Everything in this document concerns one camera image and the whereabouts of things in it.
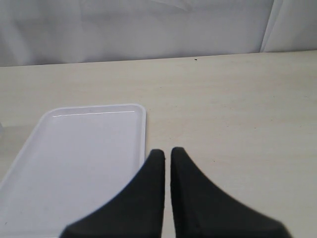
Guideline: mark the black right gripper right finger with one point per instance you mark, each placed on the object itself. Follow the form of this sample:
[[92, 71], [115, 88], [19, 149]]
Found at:
[[202, 210]]

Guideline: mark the white plastic tray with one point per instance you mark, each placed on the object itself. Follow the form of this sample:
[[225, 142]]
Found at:
[[75, 160]]

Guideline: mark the white backdrop curtain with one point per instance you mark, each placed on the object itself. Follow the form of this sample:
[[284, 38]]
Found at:
[[70, 31]]

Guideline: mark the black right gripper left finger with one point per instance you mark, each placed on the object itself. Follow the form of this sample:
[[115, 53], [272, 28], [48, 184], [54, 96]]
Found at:
[[136, 212]]

